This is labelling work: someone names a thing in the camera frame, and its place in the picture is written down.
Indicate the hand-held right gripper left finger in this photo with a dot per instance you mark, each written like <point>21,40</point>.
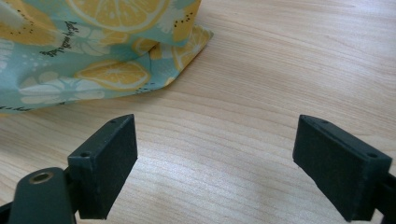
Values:
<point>104,169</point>

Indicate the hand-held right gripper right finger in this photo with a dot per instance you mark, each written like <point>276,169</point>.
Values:
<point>337,168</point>

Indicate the lemon print teal cloth bag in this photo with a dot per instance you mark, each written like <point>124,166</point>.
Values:
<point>93,49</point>

